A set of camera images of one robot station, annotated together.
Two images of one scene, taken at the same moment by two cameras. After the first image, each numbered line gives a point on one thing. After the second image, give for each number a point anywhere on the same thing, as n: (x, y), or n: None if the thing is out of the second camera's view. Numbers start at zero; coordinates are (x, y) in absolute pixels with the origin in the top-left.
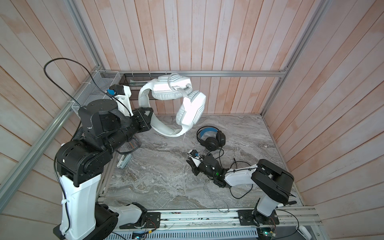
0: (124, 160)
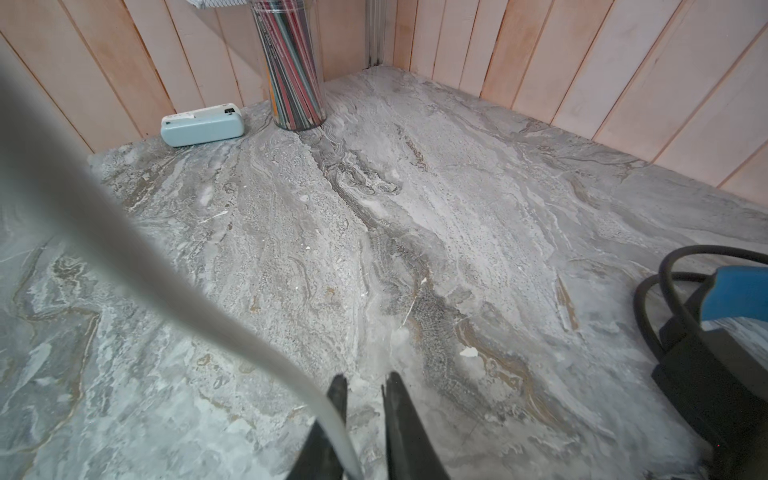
0: (225, 121)
